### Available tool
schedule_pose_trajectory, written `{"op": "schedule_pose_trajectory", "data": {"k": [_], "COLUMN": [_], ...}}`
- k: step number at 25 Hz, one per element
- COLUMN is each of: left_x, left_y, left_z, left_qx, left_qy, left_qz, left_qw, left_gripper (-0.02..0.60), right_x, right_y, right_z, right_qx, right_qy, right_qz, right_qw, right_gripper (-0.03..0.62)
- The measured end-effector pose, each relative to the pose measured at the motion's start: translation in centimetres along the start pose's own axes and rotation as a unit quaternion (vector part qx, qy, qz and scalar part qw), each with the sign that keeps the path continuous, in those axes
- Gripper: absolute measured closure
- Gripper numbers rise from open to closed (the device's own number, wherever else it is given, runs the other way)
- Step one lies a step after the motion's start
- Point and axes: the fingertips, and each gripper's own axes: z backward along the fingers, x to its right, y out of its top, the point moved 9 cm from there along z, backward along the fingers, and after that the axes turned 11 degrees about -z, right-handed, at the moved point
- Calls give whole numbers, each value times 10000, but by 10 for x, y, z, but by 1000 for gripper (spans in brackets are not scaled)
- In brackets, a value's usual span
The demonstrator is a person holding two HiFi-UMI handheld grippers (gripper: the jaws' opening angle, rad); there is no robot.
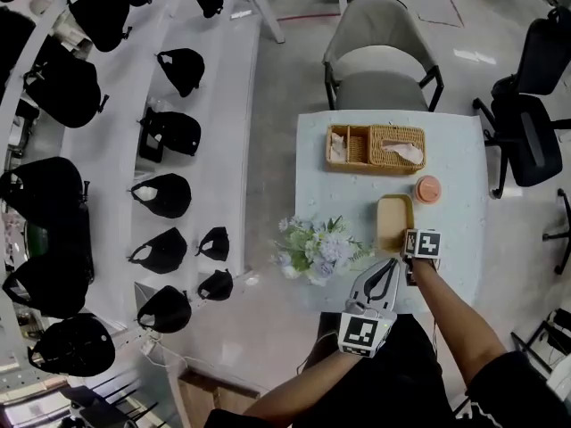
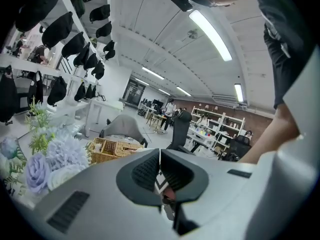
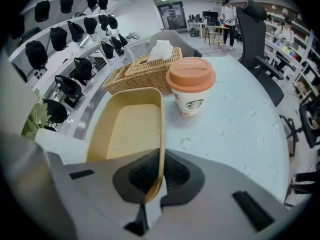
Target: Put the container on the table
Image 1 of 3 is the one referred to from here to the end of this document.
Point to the white metal shelf rack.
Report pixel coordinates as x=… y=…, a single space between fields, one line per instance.
x=232 y=150

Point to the black metal stand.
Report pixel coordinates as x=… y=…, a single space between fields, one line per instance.
x=542 y=341

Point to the person's left forearm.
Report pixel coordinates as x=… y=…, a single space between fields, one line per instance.
x=303 y=390

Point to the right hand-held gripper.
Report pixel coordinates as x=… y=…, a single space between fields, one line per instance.
x=424 y=243

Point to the pale flower bouquet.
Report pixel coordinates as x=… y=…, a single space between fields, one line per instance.
x=316 y=250

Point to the plain white table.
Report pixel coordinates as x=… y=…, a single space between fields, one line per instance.
x=267 y=11

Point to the folded beige napkins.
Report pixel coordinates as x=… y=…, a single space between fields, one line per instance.
x=337 y=146

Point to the wicker basket organizer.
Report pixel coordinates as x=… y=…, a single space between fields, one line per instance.
x=357 y=150

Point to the beige tissue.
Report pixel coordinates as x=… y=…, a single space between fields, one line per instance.
x=406 y=152

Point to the brown wooden box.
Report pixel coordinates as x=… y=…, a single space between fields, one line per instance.
x=214 y=395

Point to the white speckled table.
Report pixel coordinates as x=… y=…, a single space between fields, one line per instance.
x=450 y=239

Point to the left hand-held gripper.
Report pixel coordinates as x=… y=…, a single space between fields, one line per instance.
x=359 y=330

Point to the beige rectangular plastic tray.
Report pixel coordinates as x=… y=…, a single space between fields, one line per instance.
x=392 y=221

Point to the pink lidded cup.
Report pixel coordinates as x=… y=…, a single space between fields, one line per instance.
x=428 y=190

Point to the black office chair with headrest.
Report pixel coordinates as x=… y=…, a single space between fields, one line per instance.
x=531 y=141

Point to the black mesh office chair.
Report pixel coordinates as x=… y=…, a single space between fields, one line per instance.
x=562 y=234

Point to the person's right forearm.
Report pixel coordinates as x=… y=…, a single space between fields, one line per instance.
x=450 y=315

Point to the grey upholstered chair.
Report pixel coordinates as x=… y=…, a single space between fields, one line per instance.
x=379 y=87

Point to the person's black clothing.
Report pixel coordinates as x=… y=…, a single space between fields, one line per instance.
x=392 y=386

